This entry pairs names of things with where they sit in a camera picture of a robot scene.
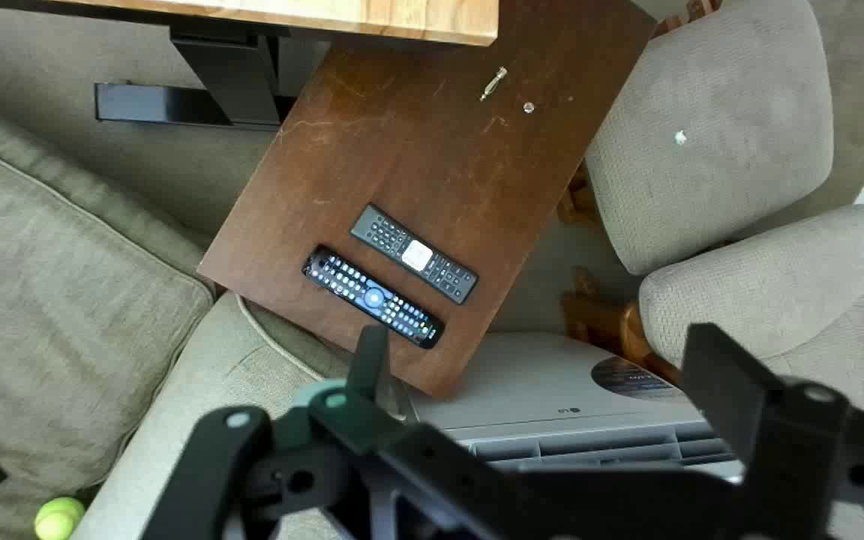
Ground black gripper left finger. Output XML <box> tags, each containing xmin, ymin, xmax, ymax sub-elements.
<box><xmin>140</xmin><ymin>321</ymin><xmax>515</xmax><ymax>540</ymax></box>

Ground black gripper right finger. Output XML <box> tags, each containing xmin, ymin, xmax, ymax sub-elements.
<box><xmin>679</xmin><ymin>321</ymin><xmax>864</xmax><ymax>540</ymax></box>

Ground white portable air conditioner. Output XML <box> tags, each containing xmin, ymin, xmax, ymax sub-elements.
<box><xmin>403</xmin><ymin>331</ymin><xmax>745</xmax><ymax>473</ymax></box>

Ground yellow tennis ball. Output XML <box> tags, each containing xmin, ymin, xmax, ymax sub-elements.
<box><xmin>34</xmin><ymin>496</ymin><xmax>86</xmax><ymax>540</ymax></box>

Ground black remote control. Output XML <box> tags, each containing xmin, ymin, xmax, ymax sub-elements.
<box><xmin>301</xmin><ymin>242</ymin><xmax>446</xmax><ymax>352</ymax></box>

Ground beige fabric sofa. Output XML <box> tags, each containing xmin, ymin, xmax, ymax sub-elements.
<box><xmin>0</xmin><ymin>86</ymin><xmax>404</xmax><ymax>540</ymax></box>

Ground grey remote control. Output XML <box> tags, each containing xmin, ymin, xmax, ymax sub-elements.
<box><xmin>348</xmin><ymin>203</ymin><xmax>484</xmax><ymax>310</ymax></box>

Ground dark brown wooden coffee table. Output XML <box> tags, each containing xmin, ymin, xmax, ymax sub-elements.
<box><xmin>194</xmin><ymin>0</ymin><xmax>658</xmax><ymax>403</ymax></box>

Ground small white screw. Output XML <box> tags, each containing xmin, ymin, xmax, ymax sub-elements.
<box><xmin>477</xmin><ymin>64</ymin><xmax>514</xmax><ymax>105</ymax></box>

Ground light wood desk black legs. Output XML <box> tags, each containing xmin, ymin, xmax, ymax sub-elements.
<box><xmin>60</xmin><ymin>0</ymin><xmax>503</xmax><ymax>131</ymax></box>

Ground beige armchair with wooden frame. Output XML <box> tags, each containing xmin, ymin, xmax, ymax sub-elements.
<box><xmin>555</xmin><ymin>0</ymin><xmax>864</xmax><ymax>540</ymax></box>

